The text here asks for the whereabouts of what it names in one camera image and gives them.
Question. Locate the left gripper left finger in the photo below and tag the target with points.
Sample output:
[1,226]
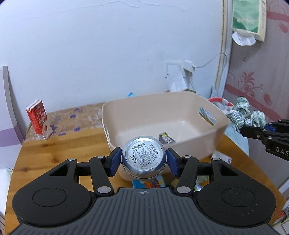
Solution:
[115,160]

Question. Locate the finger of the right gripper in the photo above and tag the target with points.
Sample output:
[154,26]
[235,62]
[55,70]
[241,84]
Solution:
[281,126]
[255,133]

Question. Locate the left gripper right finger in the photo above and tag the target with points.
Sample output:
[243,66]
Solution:
[174,161]

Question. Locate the green plaid scrunchie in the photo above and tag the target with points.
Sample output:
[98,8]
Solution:
[241,116]

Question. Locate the small dark blue box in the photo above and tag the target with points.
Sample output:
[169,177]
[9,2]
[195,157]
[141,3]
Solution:
[165,139]

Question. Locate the round silver tin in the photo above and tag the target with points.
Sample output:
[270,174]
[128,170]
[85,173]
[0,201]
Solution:
[144,157]

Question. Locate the black gold small box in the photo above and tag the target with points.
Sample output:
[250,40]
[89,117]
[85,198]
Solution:
[174,182]

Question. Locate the blue cartoon tissue pack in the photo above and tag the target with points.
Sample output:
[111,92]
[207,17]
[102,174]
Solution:
[157,182]

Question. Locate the light blue blanket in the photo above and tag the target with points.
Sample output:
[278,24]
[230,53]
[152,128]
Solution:
[237,138]

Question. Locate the beige plastic storage bin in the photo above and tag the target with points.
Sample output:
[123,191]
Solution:
[195,124]

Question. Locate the red white headphones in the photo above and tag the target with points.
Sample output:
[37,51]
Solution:
[221,103]

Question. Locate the red white carton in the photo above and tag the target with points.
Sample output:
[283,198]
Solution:
[39,120]

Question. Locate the white charger plug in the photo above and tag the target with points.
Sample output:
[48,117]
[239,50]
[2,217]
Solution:
[187,68]

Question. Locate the grey leaning board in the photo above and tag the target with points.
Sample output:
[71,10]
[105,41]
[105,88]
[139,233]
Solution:
[11,135]

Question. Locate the green tissue box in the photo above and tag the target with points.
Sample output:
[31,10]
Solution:
[249,22]

